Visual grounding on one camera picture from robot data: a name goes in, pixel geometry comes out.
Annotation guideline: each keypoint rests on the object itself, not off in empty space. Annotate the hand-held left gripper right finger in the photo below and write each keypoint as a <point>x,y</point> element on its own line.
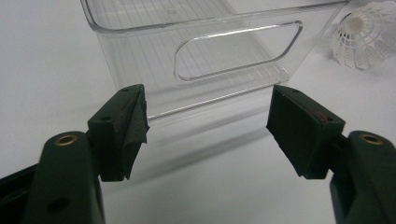
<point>299,130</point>

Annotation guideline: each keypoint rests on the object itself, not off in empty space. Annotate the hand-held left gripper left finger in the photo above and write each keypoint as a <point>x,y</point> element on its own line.
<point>120,133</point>

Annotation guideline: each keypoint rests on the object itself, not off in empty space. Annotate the clear plastic container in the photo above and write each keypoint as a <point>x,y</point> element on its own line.
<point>149,62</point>

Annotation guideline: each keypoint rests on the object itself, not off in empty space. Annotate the white shuttlecock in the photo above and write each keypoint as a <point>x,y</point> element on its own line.
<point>361,40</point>

